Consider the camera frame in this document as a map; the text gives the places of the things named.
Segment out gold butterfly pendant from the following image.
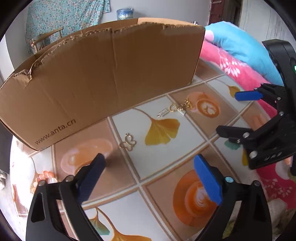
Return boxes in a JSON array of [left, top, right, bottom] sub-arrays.
[[119, 133, 137, 152]]

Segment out blue pillow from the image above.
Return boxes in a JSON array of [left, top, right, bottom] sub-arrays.
[[205, 21, 283, 86]]

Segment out pink orange bead bracelet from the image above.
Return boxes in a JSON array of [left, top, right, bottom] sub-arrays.
[[30, 170, 58, 194]]

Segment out brown cardboard box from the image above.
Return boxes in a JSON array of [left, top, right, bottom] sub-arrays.
[[1, 18, 205, 151]]

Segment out white fluffy blanket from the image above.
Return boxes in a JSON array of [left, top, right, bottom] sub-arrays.
[[267, 199, 295, 240]]

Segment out pink floral blanket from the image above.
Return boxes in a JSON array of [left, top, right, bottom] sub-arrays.
[[200, 41, 295, 209]]

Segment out wooden chair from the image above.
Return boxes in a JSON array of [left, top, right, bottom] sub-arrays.
[[30, 27, 63, 53]]

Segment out floral teal wall cloth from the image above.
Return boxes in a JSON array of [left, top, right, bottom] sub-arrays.
[[25, 0, 110, 54]]

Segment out ginkgo pattern tablecloth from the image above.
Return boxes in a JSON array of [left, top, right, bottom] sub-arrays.
[[10, 59, 278, 241]]

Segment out gold rhinestone earrings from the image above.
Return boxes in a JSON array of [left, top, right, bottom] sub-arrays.
[[157, 99, 192, 118]]

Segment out blue water jug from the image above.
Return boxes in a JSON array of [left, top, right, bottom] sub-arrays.
[[116, 7, 134, 20]]

